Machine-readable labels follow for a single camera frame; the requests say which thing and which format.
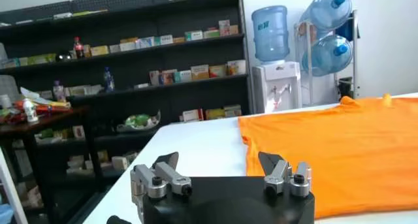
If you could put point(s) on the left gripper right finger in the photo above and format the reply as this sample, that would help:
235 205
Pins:
277 173

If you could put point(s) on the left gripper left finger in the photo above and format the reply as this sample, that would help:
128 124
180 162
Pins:
173 176

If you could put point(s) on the orange t-shirt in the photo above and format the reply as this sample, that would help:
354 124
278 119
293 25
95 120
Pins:
343 153

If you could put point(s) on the red white medicine box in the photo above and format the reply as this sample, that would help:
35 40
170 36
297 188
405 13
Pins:
192 115

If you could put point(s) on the bowl of green packets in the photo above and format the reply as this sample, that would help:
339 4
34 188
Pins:
138 121

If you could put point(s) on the white water dispenser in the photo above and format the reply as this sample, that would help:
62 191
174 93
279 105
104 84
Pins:
277 88

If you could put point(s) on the black shelving unit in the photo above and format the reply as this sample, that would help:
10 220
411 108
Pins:
202 94

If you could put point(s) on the white metal jug rack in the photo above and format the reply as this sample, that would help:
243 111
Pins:
309 81

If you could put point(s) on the orange yellow medicine box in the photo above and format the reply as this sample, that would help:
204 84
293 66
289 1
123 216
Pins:
200 72

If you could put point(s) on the blue drink bottle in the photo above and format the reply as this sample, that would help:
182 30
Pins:
108 80

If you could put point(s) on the blue water cooler jug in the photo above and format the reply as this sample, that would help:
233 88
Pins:
270 32
328 55
328 9

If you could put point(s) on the red green packaging pile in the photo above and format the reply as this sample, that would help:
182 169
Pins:
49 109

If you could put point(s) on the dark wooden table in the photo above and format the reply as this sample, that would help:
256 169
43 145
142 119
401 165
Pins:
42 122

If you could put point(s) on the purple drink bottle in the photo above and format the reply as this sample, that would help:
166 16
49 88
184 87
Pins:
59 92

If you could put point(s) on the green white medicine box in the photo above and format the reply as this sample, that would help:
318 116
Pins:
211 34

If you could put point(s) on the tall pink medicine box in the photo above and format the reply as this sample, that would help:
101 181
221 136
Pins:
224 27

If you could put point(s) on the white plastic bottle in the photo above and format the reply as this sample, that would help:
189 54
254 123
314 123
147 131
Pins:
30 111

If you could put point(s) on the loose paper sheets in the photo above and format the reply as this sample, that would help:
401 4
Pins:
36 98

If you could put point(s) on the cola bottle red cap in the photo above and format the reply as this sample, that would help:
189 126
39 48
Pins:
78 49

